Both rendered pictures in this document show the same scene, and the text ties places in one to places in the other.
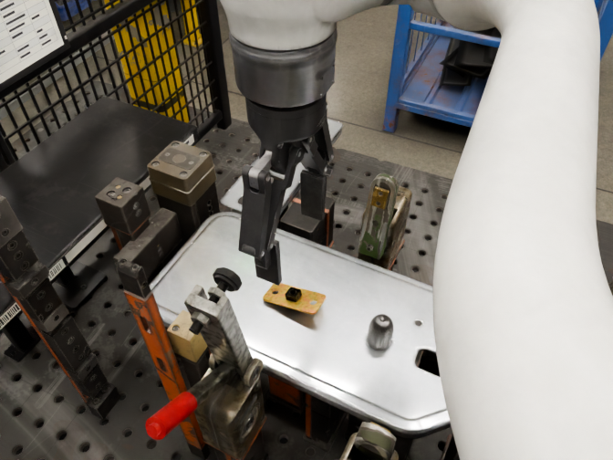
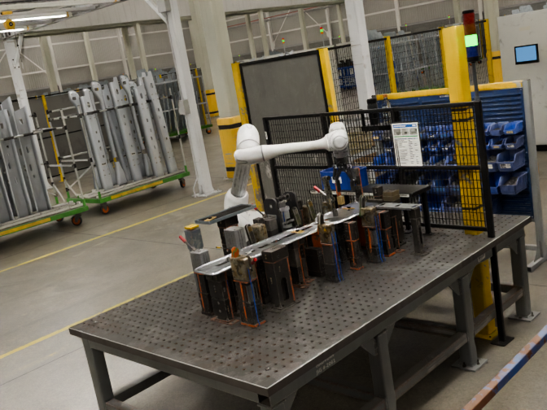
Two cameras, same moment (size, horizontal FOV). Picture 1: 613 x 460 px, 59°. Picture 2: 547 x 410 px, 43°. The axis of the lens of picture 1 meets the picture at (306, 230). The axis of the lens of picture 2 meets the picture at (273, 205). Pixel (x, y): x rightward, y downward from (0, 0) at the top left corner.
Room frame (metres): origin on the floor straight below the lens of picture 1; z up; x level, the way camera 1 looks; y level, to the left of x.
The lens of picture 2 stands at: (1.53, -4.04, 2.02)
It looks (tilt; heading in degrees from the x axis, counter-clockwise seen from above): 12 degrees down; 111
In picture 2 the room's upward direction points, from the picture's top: 10 degrees counter-clockwise
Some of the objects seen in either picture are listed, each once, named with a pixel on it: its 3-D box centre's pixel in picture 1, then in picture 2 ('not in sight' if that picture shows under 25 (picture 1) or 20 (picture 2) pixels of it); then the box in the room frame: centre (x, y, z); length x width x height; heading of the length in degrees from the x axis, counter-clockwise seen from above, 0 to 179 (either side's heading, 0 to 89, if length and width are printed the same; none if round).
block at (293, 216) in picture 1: (306, 264); (383, 233); (0.63, 0.00, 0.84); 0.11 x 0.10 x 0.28; 153
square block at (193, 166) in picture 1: (196, 234); (394, 217); (0.67, 0.20, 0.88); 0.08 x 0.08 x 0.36; 63
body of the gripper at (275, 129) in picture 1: (286, 127); (342, 163); (0.43, 0.02, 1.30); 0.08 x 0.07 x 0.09; 153
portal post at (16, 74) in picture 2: not in sight; (32, 114); (-8.25, 8.02, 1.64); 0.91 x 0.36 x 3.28; 156
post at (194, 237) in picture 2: not in sight; (199, 265); (-0.30, -0.69, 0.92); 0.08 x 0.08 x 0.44; 63
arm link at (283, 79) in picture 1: (284, 57); (340, 152); (0.43, 0.02, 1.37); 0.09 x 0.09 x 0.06
